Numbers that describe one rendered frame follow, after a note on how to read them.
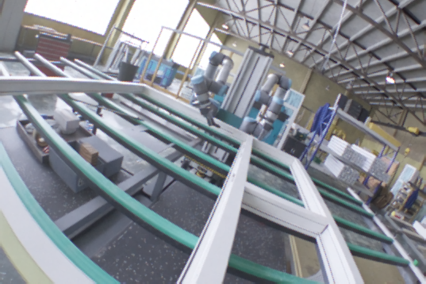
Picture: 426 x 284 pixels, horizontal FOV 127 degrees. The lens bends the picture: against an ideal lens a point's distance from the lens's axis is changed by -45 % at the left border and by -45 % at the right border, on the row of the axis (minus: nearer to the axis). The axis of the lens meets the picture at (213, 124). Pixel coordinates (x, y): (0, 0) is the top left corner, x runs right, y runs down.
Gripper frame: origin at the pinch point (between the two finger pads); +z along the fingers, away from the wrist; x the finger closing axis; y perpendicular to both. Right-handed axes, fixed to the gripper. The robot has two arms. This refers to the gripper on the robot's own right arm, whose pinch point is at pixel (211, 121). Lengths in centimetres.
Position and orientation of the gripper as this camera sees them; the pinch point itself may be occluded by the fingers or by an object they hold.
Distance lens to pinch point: 137.9
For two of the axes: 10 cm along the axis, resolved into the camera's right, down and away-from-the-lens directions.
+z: 2.9, 9.1, 3.1
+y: 8.9, -1.4, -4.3
